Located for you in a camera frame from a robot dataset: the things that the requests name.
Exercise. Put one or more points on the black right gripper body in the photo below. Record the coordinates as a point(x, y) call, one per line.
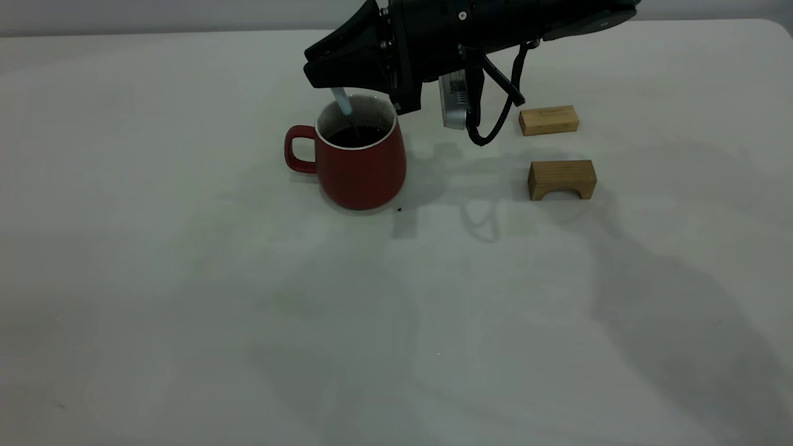
point(433, 37)

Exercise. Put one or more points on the red ceramic mug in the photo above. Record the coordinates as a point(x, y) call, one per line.
point(362, 176)

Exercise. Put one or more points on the rectangular wooden block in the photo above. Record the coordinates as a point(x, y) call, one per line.
point(548, 120)

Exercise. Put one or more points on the arched wooden block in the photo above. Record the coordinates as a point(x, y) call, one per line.
point(560, 173)

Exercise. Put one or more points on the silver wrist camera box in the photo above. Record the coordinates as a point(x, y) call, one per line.
point(454, 99)

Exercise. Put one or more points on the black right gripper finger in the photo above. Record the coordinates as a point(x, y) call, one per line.
point(353, 71)
point(353, 34)

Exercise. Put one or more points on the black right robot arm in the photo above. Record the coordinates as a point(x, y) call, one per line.
point(557, 18)

